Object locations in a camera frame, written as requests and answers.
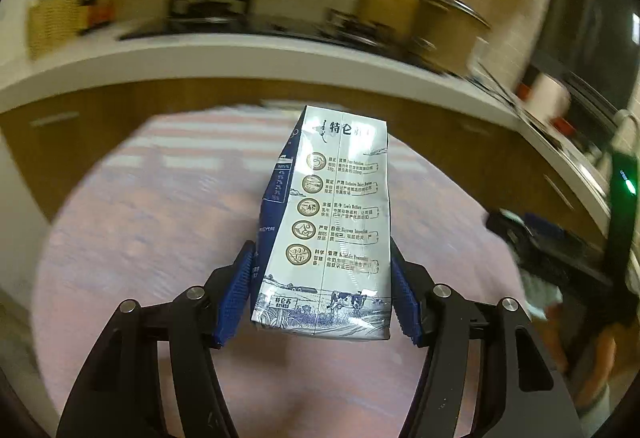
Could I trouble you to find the white electric kettle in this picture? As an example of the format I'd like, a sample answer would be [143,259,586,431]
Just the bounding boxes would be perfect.
[530,71,571,121]

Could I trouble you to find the wooden base cabinets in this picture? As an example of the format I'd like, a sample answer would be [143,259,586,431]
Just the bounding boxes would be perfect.
[0,78,616,249]

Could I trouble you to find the dark kitchen window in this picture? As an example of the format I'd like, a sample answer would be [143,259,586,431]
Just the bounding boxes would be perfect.
[530,0,640,154]

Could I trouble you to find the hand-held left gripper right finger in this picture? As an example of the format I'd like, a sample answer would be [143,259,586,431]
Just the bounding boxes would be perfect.
[389,238,586,438]

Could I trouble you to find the black glass gas stove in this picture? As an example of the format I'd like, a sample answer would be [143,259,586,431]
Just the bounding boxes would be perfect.
[117,0,426,69]

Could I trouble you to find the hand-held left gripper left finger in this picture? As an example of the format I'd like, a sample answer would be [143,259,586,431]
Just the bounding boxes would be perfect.
[56,241,257,438]

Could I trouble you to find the pale paper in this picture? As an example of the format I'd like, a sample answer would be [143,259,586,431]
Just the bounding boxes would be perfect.
[520,268,563,319]

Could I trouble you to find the steel stock pot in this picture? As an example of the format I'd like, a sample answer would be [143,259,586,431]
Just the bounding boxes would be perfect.
[407,0,493,76]

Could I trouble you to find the black power cable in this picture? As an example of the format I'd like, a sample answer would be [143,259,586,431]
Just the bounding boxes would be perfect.
[467,61,521,104]

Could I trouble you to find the person's right hand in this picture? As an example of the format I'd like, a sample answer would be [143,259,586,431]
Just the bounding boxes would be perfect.
[575,330,618,424]

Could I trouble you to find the yellow woven basket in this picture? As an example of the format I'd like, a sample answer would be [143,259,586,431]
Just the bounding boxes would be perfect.
[27,0,91,59]

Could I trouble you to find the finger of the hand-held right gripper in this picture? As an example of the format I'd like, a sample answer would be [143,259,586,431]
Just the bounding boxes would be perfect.
[523,212,609,270]
[486,209,616,292]

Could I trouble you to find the blue and white milk carton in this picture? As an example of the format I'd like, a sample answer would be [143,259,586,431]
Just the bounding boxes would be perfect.
[250,105,392,341]

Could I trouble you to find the steel kitchen faucet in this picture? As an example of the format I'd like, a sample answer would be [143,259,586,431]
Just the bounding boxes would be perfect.
[607,111,640,154]

